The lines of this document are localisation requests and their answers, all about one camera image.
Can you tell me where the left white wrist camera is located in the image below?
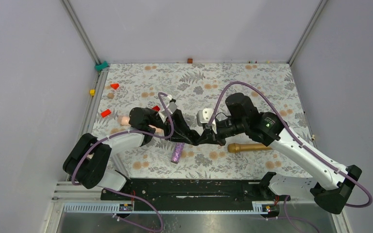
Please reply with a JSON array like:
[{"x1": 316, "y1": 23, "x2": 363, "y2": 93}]
[{"x1": 158, "y1": 95, "x2": 177, "y2": 122}]

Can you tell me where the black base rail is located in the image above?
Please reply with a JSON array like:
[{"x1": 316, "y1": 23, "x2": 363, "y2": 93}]
[{"x1": 101, "y1": 178, "x2": 287, "y2": 212}]

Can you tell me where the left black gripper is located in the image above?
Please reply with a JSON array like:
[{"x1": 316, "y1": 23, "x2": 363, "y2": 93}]
[{"x1": 149, "y1": 108, "x2": 196, "y2": 144}]

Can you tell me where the red triangular block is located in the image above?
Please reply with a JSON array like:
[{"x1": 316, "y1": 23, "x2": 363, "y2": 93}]
[{"x1": 110, "y1": 83, "x2": 119, "y2": 90}]

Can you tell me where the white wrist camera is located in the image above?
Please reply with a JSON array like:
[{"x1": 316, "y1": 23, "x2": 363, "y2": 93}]
[
  {"x1": 158, "y1": 95, "x2": 177, "y2": 122},
  {"x1": 197, "y1": 108, "x2": 218, "y2": 134}
]

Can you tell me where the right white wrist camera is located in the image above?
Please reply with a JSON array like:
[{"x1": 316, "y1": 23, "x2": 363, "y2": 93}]
[{"x1": 197, "y1": 108, "x2": 218, "y2": 134}]

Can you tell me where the red rectangular block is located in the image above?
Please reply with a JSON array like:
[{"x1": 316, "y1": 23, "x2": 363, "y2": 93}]
[{"x1": 101, "y1": 109, "x2": 112, "y2": 118}]

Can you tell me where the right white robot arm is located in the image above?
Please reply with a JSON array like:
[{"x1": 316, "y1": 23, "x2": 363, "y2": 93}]
[{"x1": 197, "y1": 93, "x2": 362, "y2": 214}]

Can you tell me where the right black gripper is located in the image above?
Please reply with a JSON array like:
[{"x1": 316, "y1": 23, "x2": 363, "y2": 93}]
[{"x1": 198, "y1": 117, "x2": 248, "y2": 146}]

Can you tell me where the gold microphone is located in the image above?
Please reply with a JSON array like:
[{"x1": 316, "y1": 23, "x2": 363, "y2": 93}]
[{"x1": 227, "y1": 143, "x2": 272, "y2": 153}]

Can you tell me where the floral table mat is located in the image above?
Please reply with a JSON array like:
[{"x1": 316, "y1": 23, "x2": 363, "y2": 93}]
[{"x1": 92, "y1": 63, "x2": 311, "y2": 180}]

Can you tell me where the teal clamp block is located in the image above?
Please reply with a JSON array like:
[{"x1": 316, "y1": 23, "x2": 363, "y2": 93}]
[{"x1": 95, "y1": 61, "x2": 109, "y2": 71}]

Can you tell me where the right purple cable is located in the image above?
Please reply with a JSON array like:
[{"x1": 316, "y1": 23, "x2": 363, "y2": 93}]
[{"x1": 207, "y1": 81, "x2": 373, "y2": 233}]

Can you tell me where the peach pink microphone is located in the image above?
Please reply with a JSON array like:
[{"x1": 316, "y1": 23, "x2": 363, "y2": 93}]
[{"x1": 118, "y1": 116, "x2": 164, "y2": 134}]

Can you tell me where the purple glitter microphone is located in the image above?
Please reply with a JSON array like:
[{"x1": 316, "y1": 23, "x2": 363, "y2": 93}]
[{"x1": 170, "y1": 143, "x2": 185, "y2": 164}]

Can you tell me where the red toy block tray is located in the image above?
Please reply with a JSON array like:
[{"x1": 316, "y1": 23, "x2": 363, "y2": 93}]
[{"x1": 152, "y1": 105, "x2": 160, "y2": 112}]

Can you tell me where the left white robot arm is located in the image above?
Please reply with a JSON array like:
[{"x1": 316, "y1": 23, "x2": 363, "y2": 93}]
[{"x1": 63, "y1": 107, "x2": 200, "y2": 200}]

